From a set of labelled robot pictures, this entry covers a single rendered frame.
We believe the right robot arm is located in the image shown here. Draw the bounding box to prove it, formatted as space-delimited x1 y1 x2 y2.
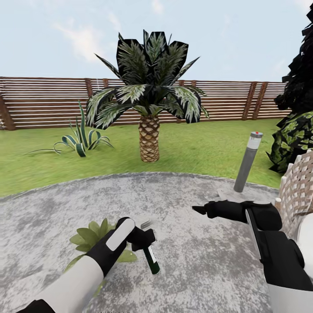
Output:
192 187 313 313

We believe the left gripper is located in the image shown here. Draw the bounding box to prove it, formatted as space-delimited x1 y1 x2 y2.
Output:
131 229 155 252

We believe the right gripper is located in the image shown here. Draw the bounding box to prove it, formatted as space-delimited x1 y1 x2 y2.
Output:
192 200 235 220

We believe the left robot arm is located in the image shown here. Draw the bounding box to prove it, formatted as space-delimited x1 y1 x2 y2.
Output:
16 217 155 313

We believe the insectifuge atomizer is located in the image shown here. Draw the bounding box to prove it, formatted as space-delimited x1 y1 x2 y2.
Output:
142 245 160 274

